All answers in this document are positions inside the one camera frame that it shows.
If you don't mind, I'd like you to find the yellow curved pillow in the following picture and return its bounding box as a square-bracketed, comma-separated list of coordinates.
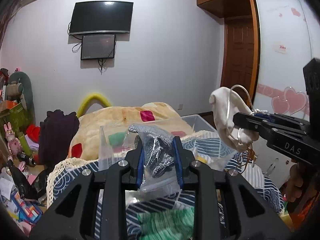
[76, 93, 112, 118]

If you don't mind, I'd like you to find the beige plush blanket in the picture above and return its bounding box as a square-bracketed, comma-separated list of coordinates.
[68, 102, 194, 160]

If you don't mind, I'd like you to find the white drawstring pouch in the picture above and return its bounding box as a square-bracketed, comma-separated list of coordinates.
[209, 85, 268, 152]

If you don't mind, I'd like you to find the grey green plush toy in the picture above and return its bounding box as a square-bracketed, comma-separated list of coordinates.
[5, 72, 34, 112]

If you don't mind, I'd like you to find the blue pencil case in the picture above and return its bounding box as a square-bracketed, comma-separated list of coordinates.
[11, 191, 43, 224]

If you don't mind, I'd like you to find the brown wooden door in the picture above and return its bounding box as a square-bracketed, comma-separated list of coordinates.
[220, 15, 254, 90]

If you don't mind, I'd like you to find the green knitted cloth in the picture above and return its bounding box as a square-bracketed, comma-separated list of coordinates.
[137, 207, 194, 239]

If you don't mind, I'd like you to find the blue white patterned quilt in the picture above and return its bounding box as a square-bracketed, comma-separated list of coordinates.
[47, 131, 285, 239]

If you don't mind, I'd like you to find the large wall television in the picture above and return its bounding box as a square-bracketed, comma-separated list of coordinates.
[69, 1, 133, 35]

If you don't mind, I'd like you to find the red cloth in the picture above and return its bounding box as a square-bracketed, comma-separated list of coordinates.
[26, 124, 40, 143]

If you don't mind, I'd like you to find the white wardrobe sliding door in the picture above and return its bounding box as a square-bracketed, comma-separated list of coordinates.
[252, 0, 320, 181]

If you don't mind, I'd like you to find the clear plastic storage box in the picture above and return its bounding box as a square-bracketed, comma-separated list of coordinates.
[98, 114, 236, 177]

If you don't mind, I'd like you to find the striped brown curtain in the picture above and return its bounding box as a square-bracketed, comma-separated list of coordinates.
[1, 0, 21, 46]

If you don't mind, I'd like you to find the right hand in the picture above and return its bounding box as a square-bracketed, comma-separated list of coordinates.
[284, 163, 317, 202]

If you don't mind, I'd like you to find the green bottle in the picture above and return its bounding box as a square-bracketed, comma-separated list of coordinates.
[18, 132, 32, 156]

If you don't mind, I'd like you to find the pink rabbit doll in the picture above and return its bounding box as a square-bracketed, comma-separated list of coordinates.
[3, 122, 22, 156]

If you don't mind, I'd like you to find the green cardboard box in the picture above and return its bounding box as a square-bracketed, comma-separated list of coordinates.
[1, 103, 33, 137]

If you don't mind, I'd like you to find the small wall monitor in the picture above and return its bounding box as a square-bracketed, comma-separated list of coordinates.
[81, 34, 116, 60]

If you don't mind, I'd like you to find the dark purple clothes pile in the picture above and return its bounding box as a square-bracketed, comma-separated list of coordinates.
[38, 109, 80, 167]

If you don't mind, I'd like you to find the bag with grey knit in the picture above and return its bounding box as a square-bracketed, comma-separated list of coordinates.
[129, 124, 179, 197]

